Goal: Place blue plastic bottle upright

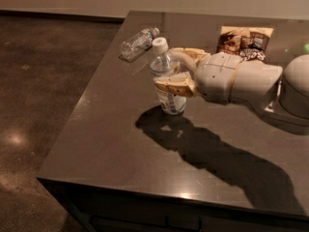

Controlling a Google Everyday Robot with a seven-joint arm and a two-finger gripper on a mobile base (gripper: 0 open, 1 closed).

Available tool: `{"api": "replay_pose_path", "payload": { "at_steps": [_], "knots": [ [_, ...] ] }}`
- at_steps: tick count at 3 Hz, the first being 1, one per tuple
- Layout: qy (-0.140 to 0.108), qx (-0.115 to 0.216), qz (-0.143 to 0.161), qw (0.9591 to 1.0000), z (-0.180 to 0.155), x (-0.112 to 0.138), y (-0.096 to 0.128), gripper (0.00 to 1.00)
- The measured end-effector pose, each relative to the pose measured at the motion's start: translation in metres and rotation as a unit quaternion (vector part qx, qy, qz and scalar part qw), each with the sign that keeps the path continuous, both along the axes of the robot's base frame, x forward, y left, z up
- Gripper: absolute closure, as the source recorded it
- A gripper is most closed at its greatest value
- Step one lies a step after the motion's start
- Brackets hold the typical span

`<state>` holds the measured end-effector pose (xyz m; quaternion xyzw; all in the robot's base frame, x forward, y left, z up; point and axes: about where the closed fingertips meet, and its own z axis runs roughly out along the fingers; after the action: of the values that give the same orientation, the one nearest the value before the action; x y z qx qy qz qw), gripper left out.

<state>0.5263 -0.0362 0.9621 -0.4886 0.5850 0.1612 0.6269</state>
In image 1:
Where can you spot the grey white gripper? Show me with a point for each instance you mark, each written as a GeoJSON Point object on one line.
{"type": "Point", "coordinates": [216, 75]}

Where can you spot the blue tea plastic bottle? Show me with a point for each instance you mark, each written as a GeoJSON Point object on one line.
{"type": "Point", "coordinates": [164, 65]}

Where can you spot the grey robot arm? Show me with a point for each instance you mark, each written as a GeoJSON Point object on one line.
{"type": "Point", "coordinates": [279, 94]}

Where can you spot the clear empty water bottle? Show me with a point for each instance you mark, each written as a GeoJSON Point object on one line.
{"type": "Point", "coordinates": [138, 44]}

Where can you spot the brown white chip bag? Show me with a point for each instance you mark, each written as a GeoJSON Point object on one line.
{"type": "Point", "coordinates": [249, 43]}

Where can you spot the dark cabinet under counter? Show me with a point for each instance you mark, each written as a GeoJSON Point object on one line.
{"type": "Point", "coordinates": [100, 209]}

